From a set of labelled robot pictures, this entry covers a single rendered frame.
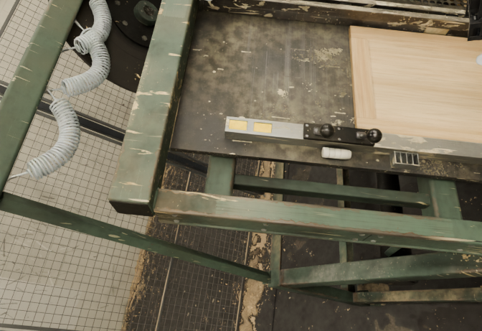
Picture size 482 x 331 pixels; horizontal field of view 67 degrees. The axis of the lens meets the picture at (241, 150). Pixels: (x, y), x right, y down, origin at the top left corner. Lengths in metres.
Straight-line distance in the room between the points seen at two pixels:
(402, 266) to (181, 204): 0.96
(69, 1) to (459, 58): 1.41
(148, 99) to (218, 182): 0.30
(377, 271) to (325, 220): 0.73
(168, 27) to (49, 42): 0.48
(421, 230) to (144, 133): 0.73
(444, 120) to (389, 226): 0.42
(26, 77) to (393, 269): 1.48
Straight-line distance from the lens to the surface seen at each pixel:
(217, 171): 1.04
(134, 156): 0.93
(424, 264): 1.55
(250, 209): 0.91
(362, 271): 1.68
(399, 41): 1.40
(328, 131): 0.92
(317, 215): 0.94
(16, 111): 1.33
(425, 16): 1.45
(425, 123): 1.23
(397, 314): 2.50
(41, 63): 1.42
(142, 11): 1.76
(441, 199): 1.19
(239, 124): 1.03
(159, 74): 1.06
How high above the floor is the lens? 2.15
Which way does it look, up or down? 31 degrees down
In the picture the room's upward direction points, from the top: 66 degrees counter-clockwise
